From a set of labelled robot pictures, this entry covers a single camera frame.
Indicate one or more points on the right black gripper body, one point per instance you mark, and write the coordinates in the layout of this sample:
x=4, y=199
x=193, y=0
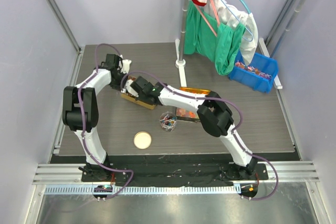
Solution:
x=141, y=98

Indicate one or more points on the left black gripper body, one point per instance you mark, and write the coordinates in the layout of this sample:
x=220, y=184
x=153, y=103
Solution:
x=116, y=83

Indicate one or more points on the clear glass jar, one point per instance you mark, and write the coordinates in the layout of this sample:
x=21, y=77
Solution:
x=168, y=121

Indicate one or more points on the gold tin of gummy candies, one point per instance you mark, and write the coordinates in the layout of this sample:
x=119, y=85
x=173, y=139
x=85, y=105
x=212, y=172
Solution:
x=185, y=115

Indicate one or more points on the round wooden jar lid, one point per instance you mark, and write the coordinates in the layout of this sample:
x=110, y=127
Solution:
x=142, y=140

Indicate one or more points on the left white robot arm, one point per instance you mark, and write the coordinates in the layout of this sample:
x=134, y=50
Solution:
x=80, y=110

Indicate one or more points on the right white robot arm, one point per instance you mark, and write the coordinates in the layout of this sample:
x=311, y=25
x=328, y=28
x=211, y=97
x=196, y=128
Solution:
x=215, y=116

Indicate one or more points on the white clothes rack stand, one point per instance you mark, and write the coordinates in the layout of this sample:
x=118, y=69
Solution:
x=179, y=45

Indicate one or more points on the green cloth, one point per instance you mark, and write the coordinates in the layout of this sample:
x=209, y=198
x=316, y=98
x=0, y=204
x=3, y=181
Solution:
x=219, y=43

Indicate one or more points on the white cloth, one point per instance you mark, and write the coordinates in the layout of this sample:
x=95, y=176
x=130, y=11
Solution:
x=231, y=16

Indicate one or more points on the blue plastic bin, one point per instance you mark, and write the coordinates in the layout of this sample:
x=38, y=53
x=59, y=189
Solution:
x=258, y=75

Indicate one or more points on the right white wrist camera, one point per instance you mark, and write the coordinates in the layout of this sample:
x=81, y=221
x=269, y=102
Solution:
x=129, y=90

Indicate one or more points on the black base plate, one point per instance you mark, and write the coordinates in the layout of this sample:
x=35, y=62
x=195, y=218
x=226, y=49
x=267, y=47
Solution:
x=192, y=170

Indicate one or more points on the white slotted cable duct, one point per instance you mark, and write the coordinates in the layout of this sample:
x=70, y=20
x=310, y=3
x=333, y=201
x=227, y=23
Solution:
x=95, y=189

